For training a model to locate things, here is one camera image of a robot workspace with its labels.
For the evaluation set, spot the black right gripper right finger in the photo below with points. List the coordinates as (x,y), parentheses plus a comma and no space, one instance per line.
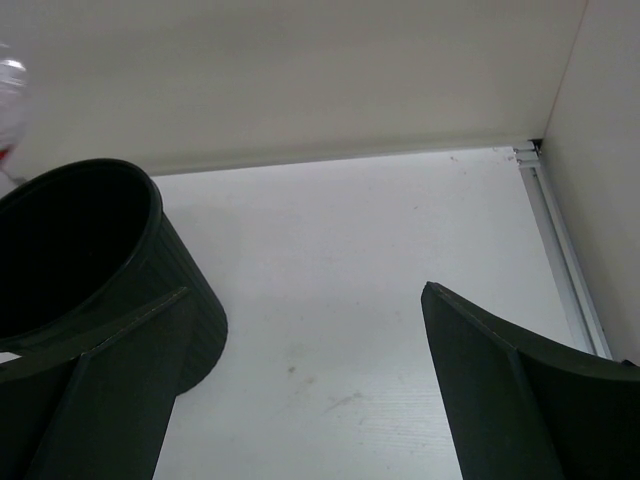
(522,406)

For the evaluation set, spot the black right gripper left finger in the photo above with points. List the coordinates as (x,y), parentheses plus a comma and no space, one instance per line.
(97,406)

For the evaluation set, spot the red label clear bottle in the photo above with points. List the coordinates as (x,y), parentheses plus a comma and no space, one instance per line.
(14,82)

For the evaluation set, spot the black plastic waste bin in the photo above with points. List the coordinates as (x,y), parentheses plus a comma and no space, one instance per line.
(88,242)

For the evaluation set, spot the right aluminium table rail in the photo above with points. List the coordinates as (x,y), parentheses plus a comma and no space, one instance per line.
(580,312)

